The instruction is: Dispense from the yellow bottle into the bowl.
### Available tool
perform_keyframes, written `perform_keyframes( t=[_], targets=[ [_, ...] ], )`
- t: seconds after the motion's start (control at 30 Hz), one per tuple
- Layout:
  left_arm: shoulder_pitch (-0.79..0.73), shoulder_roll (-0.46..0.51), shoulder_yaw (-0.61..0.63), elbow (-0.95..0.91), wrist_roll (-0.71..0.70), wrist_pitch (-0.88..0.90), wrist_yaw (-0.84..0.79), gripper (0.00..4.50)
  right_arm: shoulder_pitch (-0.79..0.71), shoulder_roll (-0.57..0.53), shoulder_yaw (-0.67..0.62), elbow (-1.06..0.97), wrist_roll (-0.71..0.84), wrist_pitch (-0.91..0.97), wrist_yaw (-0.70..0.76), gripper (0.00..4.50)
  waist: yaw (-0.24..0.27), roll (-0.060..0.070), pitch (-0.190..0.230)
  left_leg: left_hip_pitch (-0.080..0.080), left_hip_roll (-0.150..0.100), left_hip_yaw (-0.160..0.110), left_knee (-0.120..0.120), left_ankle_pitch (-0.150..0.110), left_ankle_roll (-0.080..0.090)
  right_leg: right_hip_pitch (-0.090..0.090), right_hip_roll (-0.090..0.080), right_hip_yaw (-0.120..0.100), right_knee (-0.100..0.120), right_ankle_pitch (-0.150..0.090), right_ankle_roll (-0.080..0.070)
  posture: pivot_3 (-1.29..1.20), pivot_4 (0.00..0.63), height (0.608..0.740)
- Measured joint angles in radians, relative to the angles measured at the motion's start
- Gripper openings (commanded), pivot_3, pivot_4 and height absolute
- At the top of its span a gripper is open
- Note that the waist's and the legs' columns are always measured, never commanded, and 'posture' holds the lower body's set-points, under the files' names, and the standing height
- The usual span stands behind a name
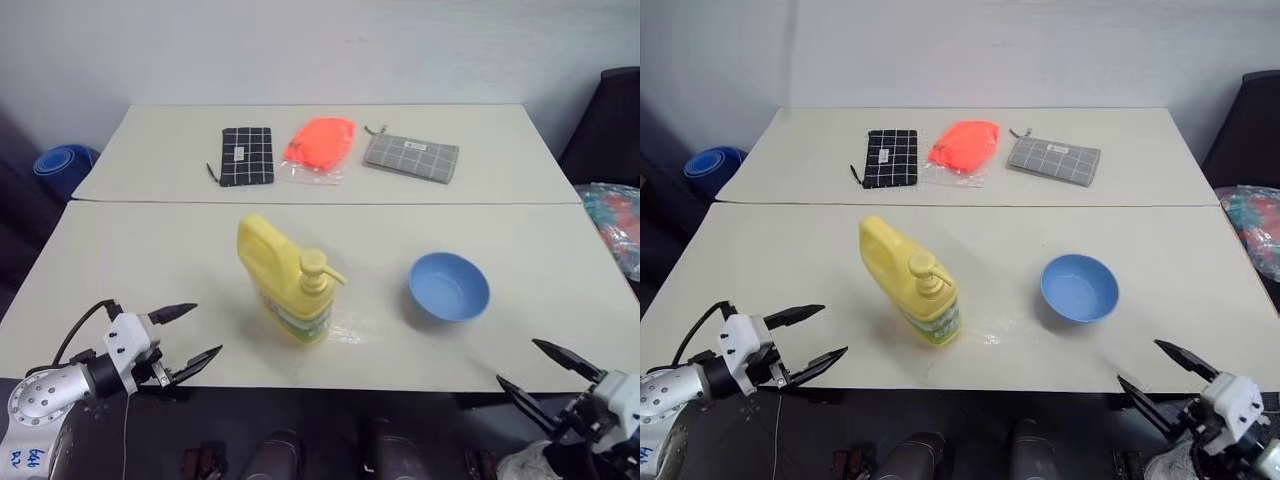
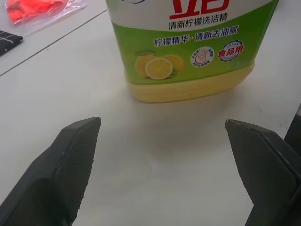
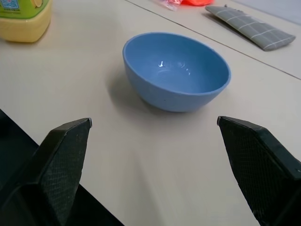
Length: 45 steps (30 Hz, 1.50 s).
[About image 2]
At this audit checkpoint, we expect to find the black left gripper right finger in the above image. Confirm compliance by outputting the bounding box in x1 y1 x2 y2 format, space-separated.
224 119 301 226

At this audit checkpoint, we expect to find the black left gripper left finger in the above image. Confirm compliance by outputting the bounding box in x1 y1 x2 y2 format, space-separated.
0 116 102 226

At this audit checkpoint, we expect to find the yellow dish soap bottle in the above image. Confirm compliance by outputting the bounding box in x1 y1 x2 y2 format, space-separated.
105 0 280 104

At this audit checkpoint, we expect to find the black cloth with white lines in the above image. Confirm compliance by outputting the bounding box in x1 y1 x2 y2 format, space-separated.
0 30 24 57

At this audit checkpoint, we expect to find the clear bag with red contents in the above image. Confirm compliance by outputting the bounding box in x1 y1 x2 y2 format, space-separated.
5 0 89 37

